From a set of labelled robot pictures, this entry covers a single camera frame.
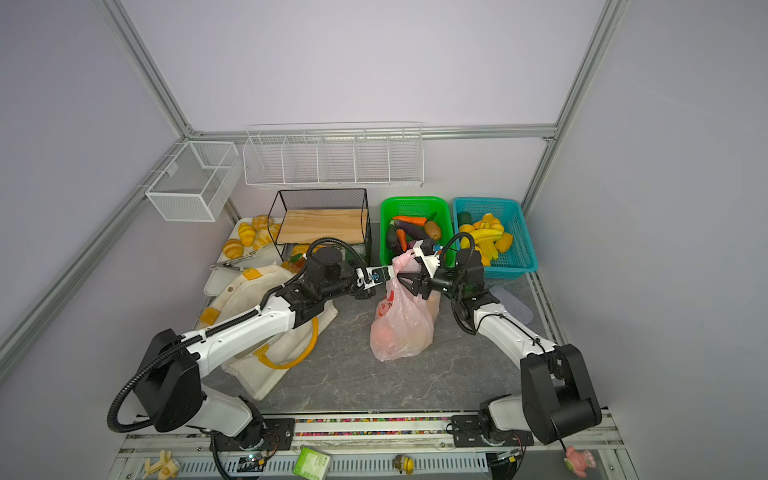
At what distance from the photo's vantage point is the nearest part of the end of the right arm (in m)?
0.71

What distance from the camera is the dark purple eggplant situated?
3.78 feet

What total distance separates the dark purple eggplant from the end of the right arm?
0.42 metres
